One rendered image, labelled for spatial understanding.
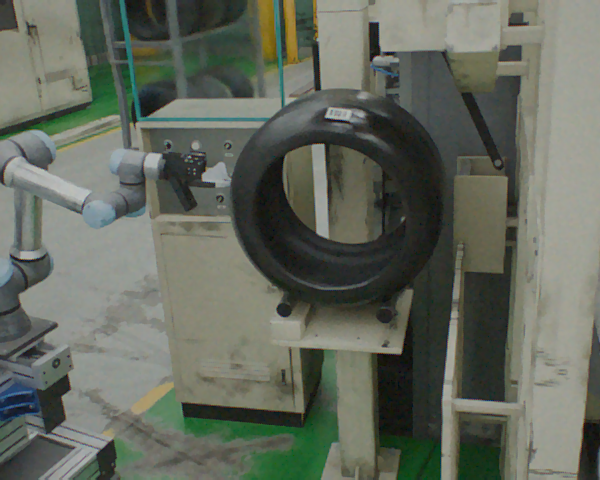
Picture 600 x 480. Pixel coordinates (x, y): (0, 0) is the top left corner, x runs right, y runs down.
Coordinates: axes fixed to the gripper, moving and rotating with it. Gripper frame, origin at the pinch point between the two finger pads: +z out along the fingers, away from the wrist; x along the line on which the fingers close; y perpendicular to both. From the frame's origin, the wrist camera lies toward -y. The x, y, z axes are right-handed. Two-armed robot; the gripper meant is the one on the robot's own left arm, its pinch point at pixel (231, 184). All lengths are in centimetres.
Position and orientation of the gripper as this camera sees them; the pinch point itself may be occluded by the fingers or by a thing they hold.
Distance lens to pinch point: 209.7
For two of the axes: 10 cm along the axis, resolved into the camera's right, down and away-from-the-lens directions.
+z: 9.7, 1.5, -1.8
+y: 0.6, -9.1, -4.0
